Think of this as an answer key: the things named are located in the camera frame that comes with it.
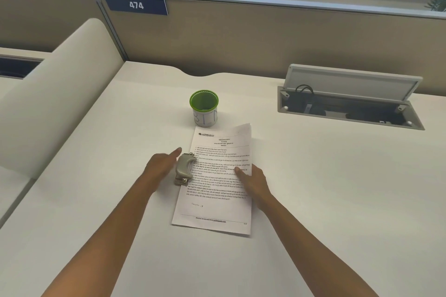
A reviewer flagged person's left hand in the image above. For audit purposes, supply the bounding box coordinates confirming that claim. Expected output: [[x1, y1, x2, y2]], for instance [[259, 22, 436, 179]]
[[143, 147, 182, 191]]

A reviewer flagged person's right hand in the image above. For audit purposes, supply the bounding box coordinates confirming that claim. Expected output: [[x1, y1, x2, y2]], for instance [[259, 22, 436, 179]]
[[234, 164, 273, 207]]

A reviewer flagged printed white paper sheet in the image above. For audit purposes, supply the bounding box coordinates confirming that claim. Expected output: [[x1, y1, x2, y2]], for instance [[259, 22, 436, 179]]
[[171, 123, 253, 236]]

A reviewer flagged person's left forearm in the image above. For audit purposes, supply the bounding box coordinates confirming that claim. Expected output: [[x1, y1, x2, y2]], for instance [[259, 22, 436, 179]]
[[41, 171, 164, 297]]

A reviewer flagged person's right forearm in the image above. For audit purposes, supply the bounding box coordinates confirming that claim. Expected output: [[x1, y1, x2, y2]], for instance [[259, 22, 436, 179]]
[[253, 192, 381, 297]]

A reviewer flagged grey metal hole punch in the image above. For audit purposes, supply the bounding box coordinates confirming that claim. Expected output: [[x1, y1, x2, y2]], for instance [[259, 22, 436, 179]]
[[174, 153, 199, 186]]

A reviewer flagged green-rimmed white cup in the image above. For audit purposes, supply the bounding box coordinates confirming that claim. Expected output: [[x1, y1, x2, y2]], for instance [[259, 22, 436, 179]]
[[190, 90, 219, 127]]

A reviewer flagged white curved desk divider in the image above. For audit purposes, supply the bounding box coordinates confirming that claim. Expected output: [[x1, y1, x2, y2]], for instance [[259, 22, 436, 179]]
[[0, 18, 125, 179]]

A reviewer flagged beige partition panel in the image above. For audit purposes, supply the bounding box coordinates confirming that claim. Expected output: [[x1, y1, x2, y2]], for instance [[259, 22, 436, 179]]
[[101, 0, 446, 97], [0, 0, 107, 54]]

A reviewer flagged blue desk number sign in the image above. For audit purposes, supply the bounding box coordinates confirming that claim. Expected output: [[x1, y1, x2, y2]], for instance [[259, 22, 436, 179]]
[[103, 0, 168, 16]]

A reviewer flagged grey partition post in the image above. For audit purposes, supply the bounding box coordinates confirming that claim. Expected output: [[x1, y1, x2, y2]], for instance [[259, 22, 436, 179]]
[[93, 0, 125, 63]]

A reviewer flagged grey desk cable box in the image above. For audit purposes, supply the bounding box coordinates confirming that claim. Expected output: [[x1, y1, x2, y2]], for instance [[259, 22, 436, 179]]
[[277, 64, 426, 130]]

